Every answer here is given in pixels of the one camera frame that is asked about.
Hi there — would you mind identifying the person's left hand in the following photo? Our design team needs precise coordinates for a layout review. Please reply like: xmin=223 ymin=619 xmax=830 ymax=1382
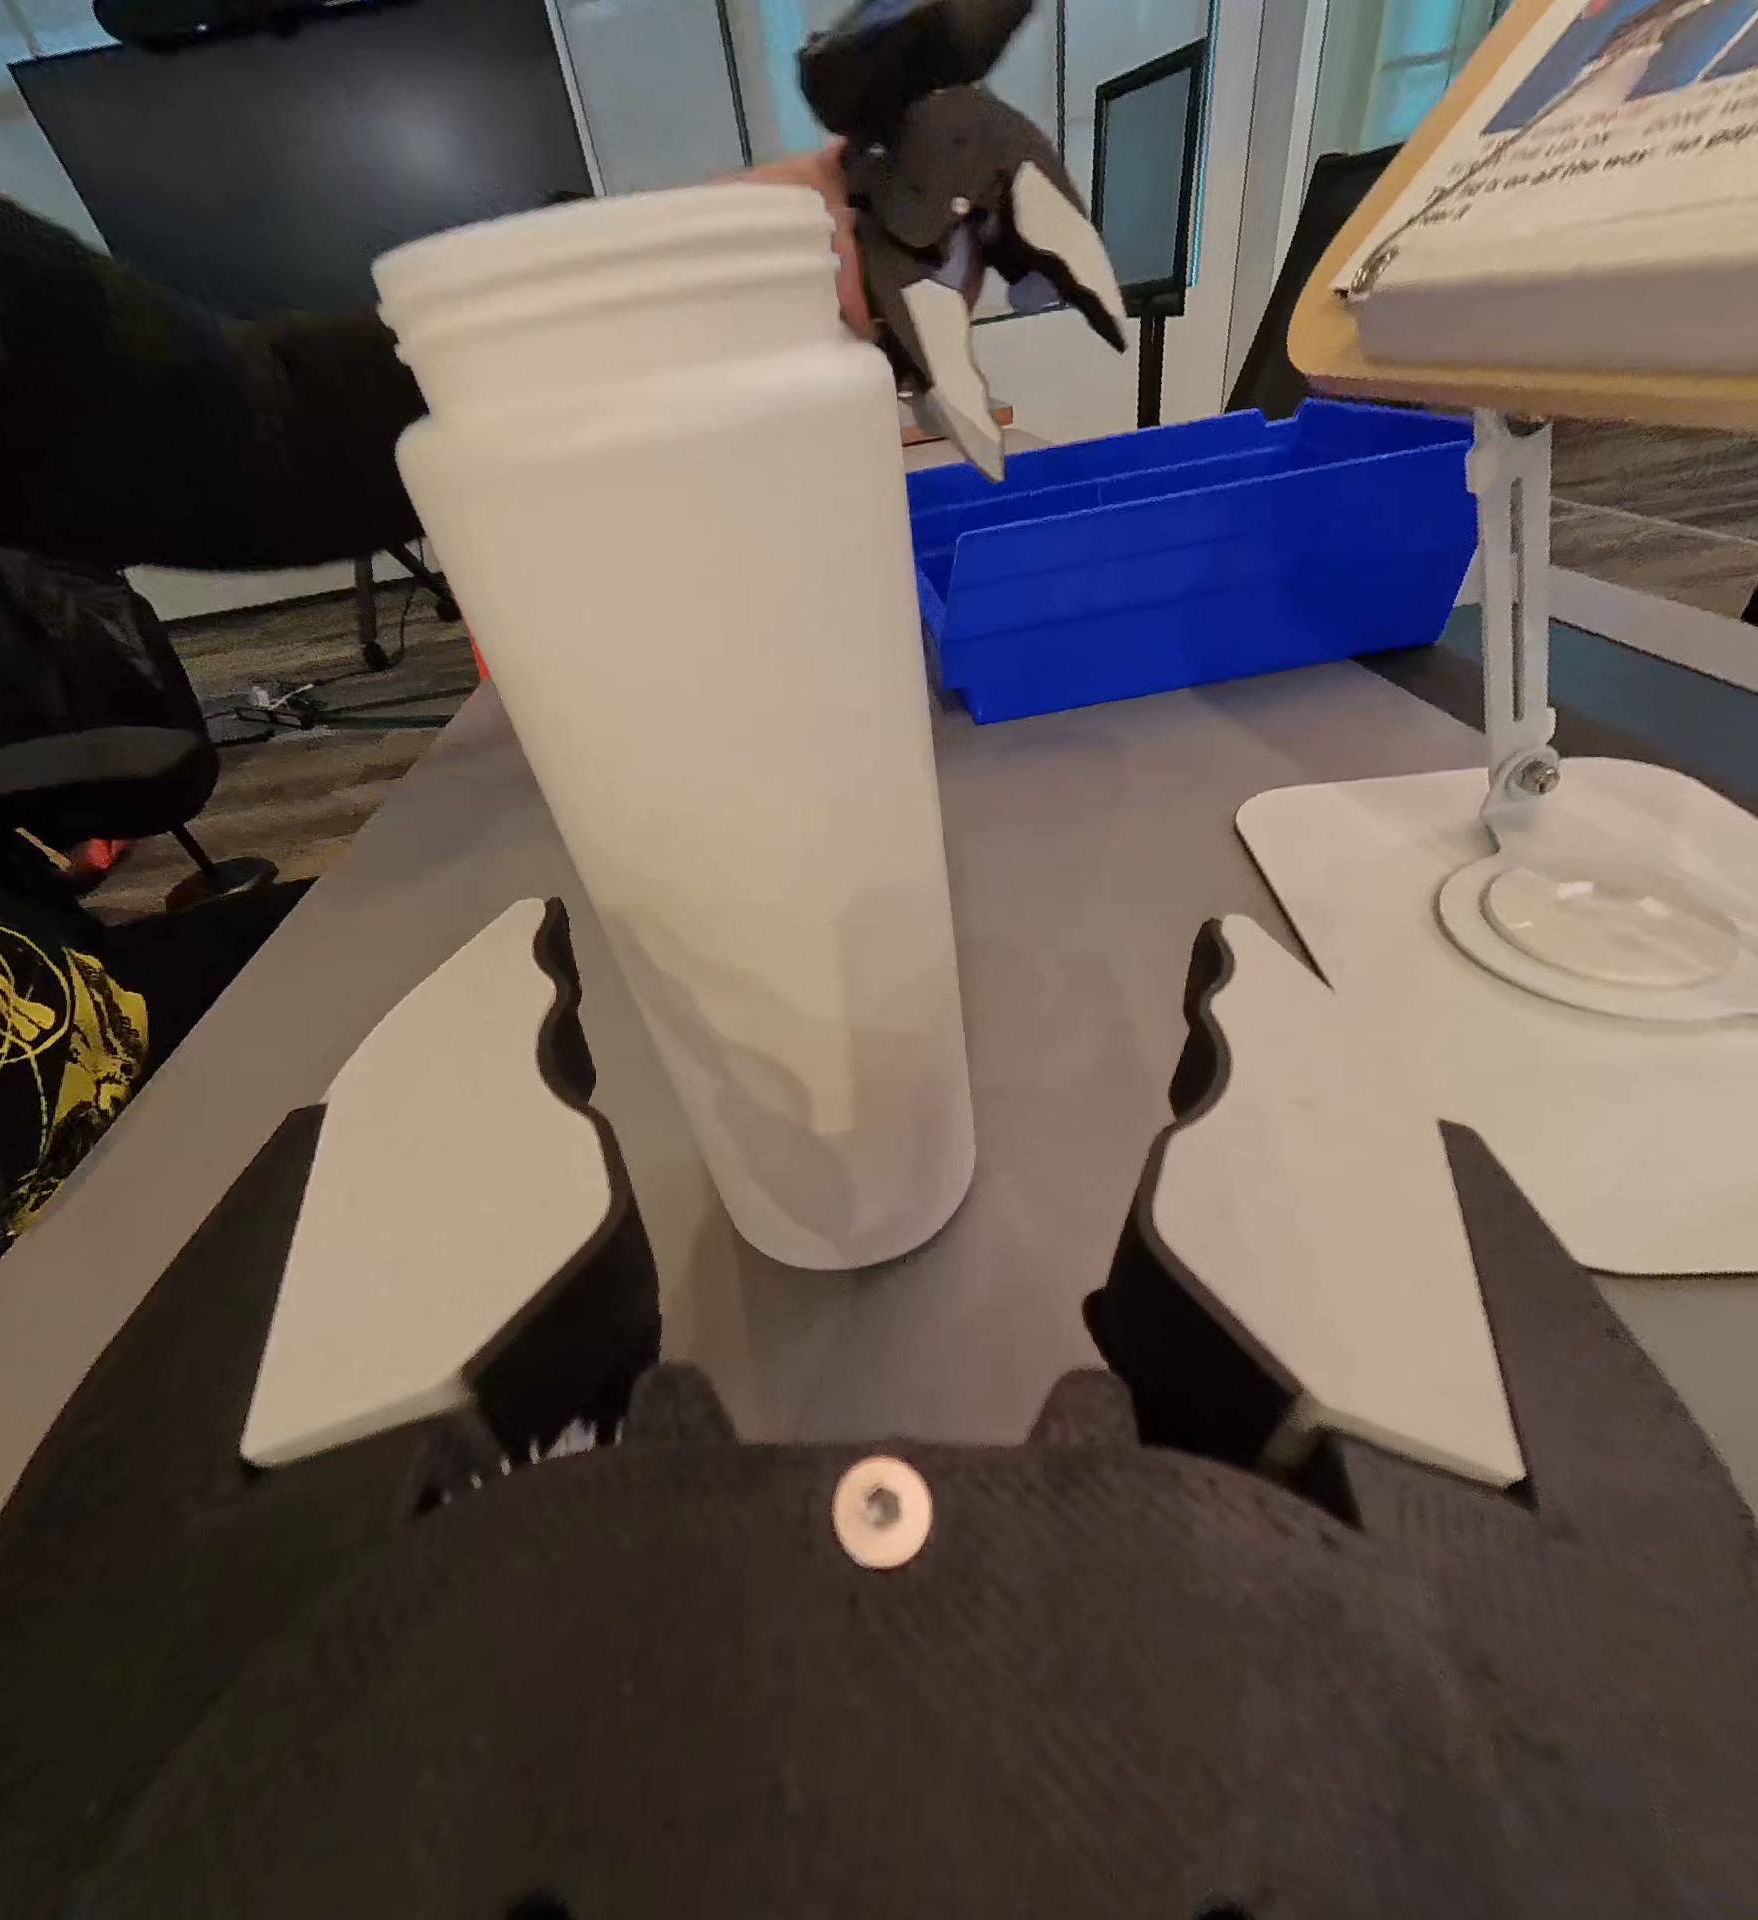
xmin=754 ymin=141 xmax=885 ymax=341

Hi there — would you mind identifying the black office chair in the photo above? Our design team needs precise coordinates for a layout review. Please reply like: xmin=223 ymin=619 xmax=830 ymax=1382
xmin=0 ymin=541 xmax=284 ymax=921

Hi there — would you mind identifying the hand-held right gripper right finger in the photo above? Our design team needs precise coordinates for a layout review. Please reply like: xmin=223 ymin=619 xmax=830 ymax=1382
xmin=1085 ymin=916 xmax=1527 ymax=1494

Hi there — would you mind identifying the wooden display board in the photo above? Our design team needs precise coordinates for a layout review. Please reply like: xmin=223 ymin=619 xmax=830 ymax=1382
xmin=1288 ymin=0 xmax=1758 ymax=446

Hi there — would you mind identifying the blue plastic bin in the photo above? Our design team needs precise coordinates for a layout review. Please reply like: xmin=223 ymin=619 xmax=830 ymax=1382
xmin=906 ymin=399 xmax=1482 ymax=728

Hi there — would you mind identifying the clear round stand foot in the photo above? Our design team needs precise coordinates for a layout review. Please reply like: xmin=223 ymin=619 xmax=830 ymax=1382
xmin=1436 ymin=847 xmax=1758 ymax=1048

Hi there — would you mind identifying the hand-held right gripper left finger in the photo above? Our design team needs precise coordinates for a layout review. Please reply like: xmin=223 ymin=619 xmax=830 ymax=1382
xmin=241 ymin=894 xmax=662 ymax=1480

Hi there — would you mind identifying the white stand post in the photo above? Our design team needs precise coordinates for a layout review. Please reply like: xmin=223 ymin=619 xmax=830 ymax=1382
xmin=1469 ymin=412 xmax=1567 ymax=833

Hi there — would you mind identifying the person's left forearm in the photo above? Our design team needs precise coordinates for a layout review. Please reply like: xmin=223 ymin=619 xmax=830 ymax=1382
xmin=0 ymin=173 xmax=436 ymax=577

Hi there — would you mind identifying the black wall screen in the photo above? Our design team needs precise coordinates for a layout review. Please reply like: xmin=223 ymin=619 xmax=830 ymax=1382
xmin=10 ymin=0 xmax=601 ymax=320

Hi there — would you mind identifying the black standing monitor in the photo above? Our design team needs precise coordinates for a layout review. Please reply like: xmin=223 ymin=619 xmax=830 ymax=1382
xmin=1088 ymin=37 xmax=1214 ymax=432

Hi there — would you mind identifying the white bottle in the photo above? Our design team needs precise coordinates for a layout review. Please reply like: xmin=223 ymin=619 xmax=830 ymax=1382
xmin=378 ymin=181 xmax=979 ymax=1270

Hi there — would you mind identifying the floor cable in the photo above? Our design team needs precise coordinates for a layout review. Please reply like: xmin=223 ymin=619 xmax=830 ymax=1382
xmin=204 ymin=673 xmax=498 ymax=741

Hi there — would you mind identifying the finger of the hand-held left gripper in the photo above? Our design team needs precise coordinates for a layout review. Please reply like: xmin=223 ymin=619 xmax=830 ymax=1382
xmin=1004 ymin=163 xmax=1134 ymax=351
xmin=902 ymin=274 xmax=1011 ymax=483

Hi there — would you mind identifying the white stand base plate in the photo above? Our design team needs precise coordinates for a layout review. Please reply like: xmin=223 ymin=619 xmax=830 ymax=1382
xmin=1234 ymin=756 xmax=1758 ymax=1280

